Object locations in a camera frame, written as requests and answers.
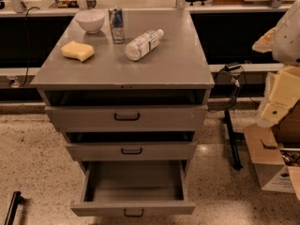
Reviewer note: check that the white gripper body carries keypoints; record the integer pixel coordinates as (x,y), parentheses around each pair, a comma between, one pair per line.
(288,37)

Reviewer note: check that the grey bottom drawer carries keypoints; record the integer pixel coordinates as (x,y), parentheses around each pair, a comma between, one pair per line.
(134,189)

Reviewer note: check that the grey drawer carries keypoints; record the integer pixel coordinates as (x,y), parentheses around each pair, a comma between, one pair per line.
(134,189)
(126,118)
(109,151)

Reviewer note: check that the grey top drawer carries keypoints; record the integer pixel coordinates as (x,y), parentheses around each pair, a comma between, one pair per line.
(126,118)

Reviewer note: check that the grey drawer cabinet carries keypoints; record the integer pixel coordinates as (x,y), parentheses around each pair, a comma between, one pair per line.
(174,73)

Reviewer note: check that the grey middle drawer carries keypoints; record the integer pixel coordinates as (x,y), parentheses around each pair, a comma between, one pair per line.
(109,151)

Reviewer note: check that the black power adapter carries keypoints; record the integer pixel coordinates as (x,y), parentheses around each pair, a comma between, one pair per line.
(232,66)

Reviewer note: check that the cardboard box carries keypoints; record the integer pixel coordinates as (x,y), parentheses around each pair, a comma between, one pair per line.
(274,152)

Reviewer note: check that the black stand leg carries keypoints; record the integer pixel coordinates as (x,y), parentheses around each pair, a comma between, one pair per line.
(236,163)

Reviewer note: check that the clear plastic water bottle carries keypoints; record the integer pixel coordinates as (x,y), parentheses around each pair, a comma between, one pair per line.
(143,44)

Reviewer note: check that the blue silver drink can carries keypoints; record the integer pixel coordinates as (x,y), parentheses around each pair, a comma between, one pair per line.
(116,25)

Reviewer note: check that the white bowl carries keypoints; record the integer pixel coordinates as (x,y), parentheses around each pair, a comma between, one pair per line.
(91,20)

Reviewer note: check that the yellow sponge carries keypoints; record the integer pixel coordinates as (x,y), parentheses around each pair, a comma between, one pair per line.
(79,51)

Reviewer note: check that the black bar on floor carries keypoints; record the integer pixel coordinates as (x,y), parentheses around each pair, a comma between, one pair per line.
(16,200)

